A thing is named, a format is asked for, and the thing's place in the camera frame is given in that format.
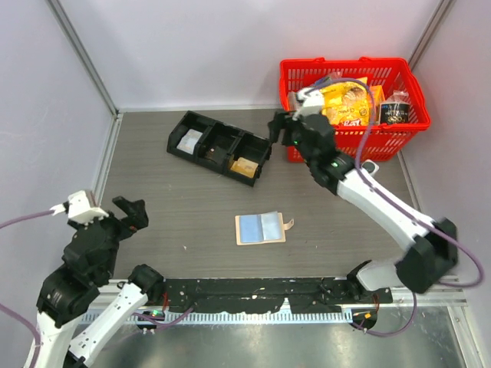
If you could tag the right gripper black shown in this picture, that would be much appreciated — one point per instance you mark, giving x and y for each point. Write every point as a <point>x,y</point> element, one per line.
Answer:
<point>281,119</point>

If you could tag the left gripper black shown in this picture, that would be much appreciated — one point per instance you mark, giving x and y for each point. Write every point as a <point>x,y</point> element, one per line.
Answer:
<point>135,211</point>

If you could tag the dark grey VIP card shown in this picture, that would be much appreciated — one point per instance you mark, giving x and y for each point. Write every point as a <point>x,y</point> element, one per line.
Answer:
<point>216,154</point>

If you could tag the beige leather card holder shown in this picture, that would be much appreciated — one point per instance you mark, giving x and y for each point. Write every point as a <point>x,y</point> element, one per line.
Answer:
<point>260,229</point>

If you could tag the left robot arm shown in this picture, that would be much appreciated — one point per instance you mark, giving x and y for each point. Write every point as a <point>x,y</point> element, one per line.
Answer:
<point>88,263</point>

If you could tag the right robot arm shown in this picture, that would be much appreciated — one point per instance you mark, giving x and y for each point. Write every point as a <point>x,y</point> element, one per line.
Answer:
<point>429,252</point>

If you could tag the gold card in tray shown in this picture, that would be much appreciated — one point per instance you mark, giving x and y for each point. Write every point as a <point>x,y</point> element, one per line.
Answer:
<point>244,167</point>

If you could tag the white cards in tray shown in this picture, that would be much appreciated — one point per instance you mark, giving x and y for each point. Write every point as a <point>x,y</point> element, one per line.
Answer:
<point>189,140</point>

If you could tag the grey wrapped package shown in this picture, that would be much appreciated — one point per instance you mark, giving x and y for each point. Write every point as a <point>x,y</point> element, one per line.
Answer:
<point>292,101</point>

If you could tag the black three-compartment tray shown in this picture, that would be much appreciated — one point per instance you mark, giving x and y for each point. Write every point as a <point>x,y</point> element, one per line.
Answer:
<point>237,141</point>

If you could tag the green sponge pack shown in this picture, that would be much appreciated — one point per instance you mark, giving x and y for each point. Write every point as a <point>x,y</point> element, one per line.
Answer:
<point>323,80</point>

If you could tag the yellow chips bag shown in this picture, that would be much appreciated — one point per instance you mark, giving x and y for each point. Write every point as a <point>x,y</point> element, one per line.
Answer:
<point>346,104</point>

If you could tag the red plastic shopping basket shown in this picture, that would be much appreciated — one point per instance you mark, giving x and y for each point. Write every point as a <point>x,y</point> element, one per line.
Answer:
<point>383,86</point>

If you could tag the orange snack box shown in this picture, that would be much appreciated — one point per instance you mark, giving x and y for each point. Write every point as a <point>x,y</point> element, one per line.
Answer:
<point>378,94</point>

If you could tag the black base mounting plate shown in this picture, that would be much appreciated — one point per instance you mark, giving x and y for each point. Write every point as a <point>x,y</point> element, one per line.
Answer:
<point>265,295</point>

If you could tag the black round can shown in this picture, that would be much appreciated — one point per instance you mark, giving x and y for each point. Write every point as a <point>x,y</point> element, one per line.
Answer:
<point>394,112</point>

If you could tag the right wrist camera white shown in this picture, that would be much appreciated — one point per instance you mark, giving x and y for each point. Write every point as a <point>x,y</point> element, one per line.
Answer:
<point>308,101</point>

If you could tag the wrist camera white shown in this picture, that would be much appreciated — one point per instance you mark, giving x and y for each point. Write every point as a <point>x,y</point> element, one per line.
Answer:
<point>80,208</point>
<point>308,101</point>

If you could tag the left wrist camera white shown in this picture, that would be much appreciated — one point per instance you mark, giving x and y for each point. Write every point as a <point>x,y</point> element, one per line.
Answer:
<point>80,208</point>

